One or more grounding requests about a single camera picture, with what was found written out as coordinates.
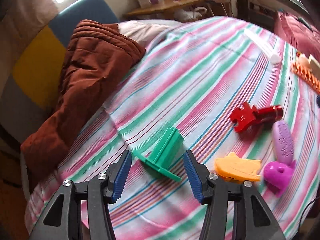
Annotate striped pink green bedsheet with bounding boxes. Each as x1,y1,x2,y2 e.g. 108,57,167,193
25,17,319,239

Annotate green plastic stamp toy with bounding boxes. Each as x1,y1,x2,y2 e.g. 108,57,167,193
134,127,184,182

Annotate yellow-orange plastic punch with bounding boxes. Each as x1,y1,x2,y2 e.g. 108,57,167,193
214,152,261,182

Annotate orange hair claw clip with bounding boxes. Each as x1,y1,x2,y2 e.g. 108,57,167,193
291,52,319,95

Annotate wooden bedside table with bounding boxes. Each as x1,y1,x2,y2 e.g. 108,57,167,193
124,0,230,18

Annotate white cylindrical tube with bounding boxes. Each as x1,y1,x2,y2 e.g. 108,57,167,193
244,29,281,64

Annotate pink pillow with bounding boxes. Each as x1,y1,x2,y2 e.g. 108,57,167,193
273,11,319,61

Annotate magenta plastic punch toy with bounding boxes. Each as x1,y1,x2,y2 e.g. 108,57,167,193
263,160,296,197

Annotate rust brown quilt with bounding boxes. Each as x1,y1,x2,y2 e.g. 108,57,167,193
21,20,146,182

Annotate red metal block toy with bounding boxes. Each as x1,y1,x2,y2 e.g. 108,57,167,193
230,102,259,133

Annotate purple oval embossed case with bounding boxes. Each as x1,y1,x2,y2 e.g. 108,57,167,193
271,120,295,166

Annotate grey yellow blue headboard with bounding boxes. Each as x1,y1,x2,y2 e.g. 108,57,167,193
1,0,119,144

